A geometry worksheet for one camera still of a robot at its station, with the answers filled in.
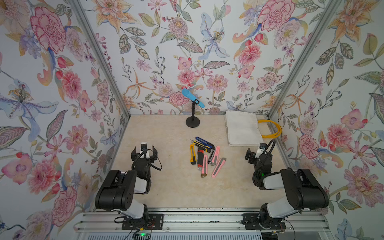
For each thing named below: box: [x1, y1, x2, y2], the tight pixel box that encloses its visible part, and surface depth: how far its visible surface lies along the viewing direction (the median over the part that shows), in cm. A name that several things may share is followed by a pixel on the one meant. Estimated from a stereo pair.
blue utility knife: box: [195, 136, 215, 150], surface depth 106 cm
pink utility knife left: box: [201, 154, 208, 178], surface depth 95 cm
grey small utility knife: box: [208, 148, 216, 164], surface depth 99 cm
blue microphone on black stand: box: [181, 88, 205, 128], surface depth 117 cm
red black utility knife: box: [197, 147, 204, 171], surface depth 98 cm
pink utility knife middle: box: [211, 146, 220, 166], surface depth 100 cm
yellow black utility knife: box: [190, 144, 197, 165], surface depth 100 cm
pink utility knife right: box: [211, 157, 227, 178], surface depth 95 cm
